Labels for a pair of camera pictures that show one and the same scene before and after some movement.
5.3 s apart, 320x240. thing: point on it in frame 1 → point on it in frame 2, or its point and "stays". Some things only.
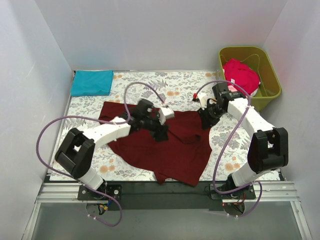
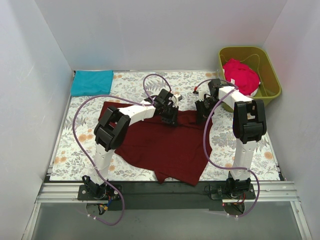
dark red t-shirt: x=183 y=157 stays
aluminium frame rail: x=266 y=192 stays
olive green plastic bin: x=256 y=58 stays
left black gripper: x=159 y=131 → x=169 y=114
